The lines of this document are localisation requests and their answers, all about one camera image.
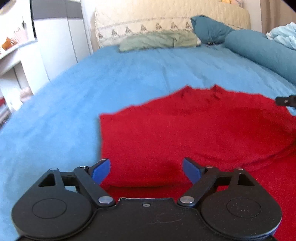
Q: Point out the teal rolled duvet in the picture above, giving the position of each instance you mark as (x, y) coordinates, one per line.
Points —
(256, 47)

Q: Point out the light blue blanket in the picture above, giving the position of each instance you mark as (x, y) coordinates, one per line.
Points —
(285, 35)

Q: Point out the white shelf unit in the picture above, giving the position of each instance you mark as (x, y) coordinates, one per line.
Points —
(23, 72)

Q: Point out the beige quilted headboard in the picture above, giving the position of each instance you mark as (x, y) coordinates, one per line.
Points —
(115, 20)

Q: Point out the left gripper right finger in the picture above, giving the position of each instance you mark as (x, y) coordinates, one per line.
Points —
(232, 204)

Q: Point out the green pillow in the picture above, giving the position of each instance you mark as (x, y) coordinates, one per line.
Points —
(162, 39)

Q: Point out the dark teal pillow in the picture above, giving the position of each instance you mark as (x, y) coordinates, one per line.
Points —
(210, 31)

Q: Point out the blue bed sheet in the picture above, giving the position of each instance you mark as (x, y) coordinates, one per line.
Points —
(59, 127)

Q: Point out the beige curtain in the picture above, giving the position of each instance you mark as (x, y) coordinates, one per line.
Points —
(275, 13)

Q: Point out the white wardrobe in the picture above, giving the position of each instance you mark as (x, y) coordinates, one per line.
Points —
(60, 31)

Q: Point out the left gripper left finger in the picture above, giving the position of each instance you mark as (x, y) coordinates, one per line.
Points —
(61, 204)

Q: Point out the red knit garment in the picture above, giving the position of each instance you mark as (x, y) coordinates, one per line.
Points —
(146, 145)

